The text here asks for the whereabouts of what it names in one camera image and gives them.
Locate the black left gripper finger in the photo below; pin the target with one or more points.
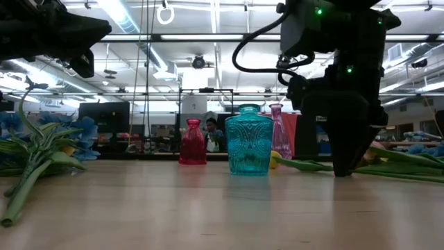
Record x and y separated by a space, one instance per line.
90 33

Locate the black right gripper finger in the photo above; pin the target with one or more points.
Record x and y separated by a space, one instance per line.
339 146
359 142

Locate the pink artificial tulip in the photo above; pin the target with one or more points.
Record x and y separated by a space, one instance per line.
377 144

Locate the pink glass vase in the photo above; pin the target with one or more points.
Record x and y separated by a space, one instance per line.
281 139

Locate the teal embossed glass vase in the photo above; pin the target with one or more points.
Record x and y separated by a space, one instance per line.
249 146

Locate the red glass vase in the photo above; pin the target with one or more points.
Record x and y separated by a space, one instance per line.
193 146

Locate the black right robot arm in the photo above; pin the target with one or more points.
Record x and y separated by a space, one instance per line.
347 31

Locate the black panel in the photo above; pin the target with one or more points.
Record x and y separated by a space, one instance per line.
307 139

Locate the orange-red panel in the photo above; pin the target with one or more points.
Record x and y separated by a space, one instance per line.
294 135

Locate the wooden workbench top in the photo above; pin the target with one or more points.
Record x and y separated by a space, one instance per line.
416 143

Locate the grey ceiling air vent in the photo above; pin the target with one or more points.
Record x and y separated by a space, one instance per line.
395 52

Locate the black computer monitor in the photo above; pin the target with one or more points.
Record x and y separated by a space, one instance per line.
104 118

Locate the black ceiling speaker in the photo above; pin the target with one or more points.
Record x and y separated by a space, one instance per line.
419 63

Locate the person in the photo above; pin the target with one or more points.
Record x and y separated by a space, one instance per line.
212 133

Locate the black ceiling dome camera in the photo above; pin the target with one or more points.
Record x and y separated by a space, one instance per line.
198 62

